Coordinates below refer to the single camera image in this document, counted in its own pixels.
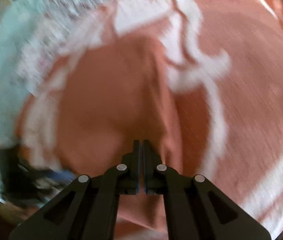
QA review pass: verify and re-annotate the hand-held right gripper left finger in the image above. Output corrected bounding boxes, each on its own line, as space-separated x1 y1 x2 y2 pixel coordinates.
8 140 140 240

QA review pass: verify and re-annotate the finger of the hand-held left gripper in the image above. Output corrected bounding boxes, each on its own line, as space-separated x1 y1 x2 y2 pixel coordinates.
40 170 79 184

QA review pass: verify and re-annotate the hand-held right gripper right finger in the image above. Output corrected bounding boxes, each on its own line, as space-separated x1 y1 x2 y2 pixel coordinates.
143 140 272 240

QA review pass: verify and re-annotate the orange knit sweater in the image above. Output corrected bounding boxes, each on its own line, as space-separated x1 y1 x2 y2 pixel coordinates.
54 37 185 240

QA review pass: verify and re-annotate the teal floral cloth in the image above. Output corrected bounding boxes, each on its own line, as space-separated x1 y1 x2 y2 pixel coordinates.
0 0 47 148

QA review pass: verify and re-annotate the orange and white blanket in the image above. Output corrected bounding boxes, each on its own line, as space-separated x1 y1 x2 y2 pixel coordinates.
14 0 283 240

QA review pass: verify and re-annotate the floral bedsheet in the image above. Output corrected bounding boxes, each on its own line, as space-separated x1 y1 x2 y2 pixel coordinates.
0 0 283 203

